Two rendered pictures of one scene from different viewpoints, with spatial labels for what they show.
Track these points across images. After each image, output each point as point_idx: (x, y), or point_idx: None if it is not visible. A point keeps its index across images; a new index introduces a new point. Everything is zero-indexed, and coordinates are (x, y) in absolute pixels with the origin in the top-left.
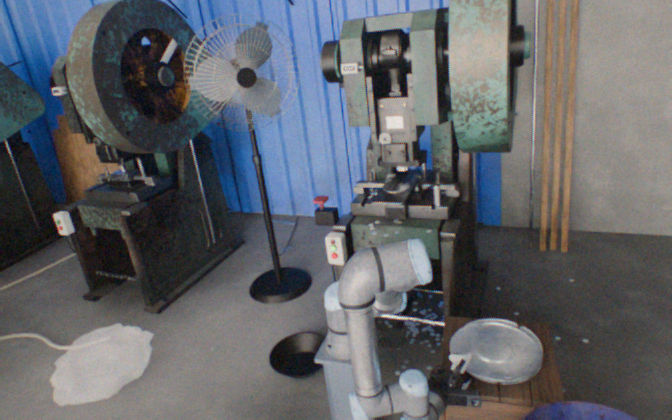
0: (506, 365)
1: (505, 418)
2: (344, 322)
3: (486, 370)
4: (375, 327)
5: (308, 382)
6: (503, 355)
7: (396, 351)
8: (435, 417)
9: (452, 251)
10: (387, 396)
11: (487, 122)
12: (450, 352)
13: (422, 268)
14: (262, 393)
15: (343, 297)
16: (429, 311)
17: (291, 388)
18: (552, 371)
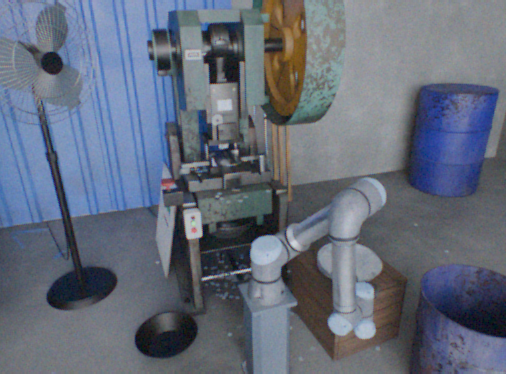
0: (366, 267)
1: (376, 303)
2: (276, 270)
3: (359, 275)
4: (206, 290)
5: (186, 355)
6: (359, 262)
7: (238, 301)
8: None
9: (287, 203)
10: (357, 306)
11: (322, 97)
12: (320, 274)
13: (384, 196)
14: None
15: (345, 232)
16: (237, 264)
17: (175, 367)
18: (383, 263)
